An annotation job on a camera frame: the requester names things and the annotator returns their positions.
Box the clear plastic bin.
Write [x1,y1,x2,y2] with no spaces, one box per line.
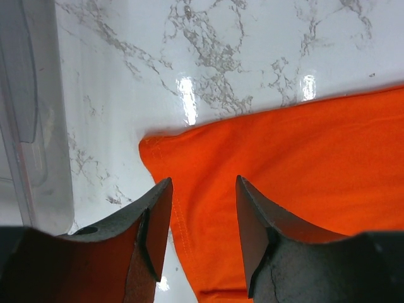
[1,1,74,234]

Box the orange t shirt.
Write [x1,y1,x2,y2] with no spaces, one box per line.
[139,86,403,302]

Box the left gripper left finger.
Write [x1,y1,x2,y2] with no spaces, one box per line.
[1,178,173,302]

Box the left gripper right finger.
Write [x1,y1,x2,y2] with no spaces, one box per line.
[235,176,403,302]

